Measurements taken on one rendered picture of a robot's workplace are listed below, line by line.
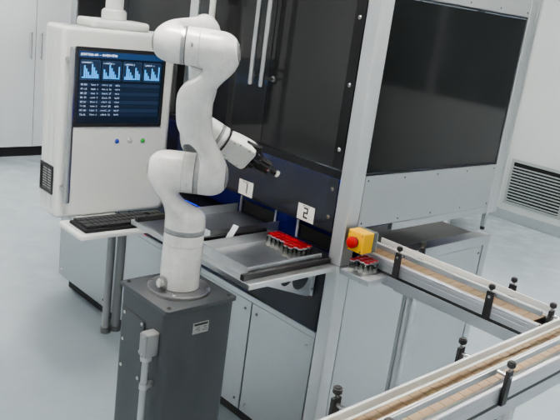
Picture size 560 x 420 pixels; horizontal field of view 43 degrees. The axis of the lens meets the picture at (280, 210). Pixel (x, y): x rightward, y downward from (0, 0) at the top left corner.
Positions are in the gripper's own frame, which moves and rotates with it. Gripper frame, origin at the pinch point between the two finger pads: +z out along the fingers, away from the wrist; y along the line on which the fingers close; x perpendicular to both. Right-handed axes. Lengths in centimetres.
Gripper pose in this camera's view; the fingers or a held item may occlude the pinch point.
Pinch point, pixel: (263, 165)
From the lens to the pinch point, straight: 233.7
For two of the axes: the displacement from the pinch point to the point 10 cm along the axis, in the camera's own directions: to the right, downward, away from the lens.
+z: 8.1, 5.1, 2.9
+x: 2.0, -7.1, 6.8
